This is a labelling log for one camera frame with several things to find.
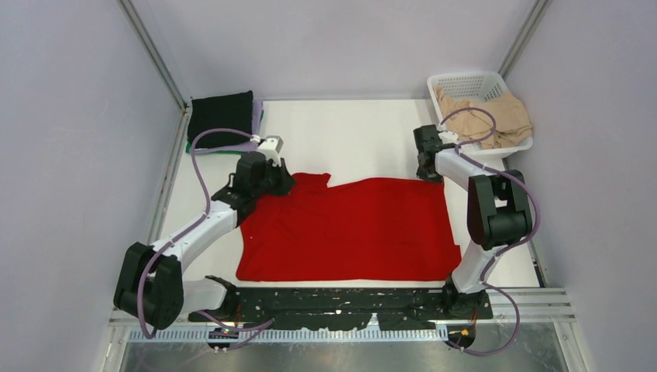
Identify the red t-shirt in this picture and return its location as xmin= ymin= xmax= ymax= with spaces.
xmin=236 ymin=173 xmax=461 ymax=282

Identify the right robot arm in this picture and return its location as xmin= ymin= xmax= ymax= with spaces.
xmin=413 ymin=125 xmax=533 ymax=318

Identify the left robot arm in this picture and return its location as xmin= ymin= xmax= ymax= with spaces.
xmin=113 ymin=151 xmax=295 ymax=330

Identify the folded black t-shirt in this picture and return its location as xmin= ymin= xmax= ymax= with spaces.
xmin=187 ymin=91 xmax=253 ymax=149

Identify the folded lavender t-shirt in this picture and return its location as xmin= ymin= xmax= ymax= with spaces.
xmin=190 ymin=99 xmax=264 ymax=155

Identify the folded green t-shirt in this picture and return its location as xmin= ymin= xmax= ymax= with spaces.
xmin=185 ymin=110 xmax=265 ymax=156

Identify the white plastic laundry basket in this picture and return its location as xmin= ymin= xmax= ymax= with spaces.
xmin=427 ymin=72 xmax=533 ymax=160

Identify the beige t-shirt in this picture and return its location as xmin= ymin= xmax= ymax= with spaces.
xmin=435 ymin=87 xmax=533 ymax=150

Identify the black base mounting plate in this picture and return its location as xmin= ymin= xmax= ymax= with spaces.
xmin=208 ymin=288 xmax=493 ymax=331

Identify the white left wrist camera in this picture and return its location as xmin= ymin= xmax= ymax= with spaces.
xmin=256 ymin=136 xmax=284 ymax=167

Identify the left corner aluminium post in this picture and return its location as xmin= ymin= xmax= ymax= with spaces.
xmin=118 ymin=0 xmax=187 ymax=111

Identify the corner aluminium post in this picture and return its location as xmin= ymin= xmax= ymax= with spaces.
xmin=118 ymin=0 xmax=187 ymax=111
xmin=497 ymin=0 xmax=552 ymax=79

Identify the right corner aluminium post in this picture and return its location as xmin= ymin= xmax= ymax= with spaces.
xmin=497 ymin=0 xmax=552 ymax=79

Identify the aluminium frame rail front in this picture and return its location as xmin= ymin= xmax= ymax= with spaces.
xmin=108 ymin=287 xmax=577 ymax=329

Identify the white slotted cable duct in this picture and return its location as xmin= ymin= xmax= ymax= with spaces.
xmin=150 ymin=325 xmax=448 ymax=343

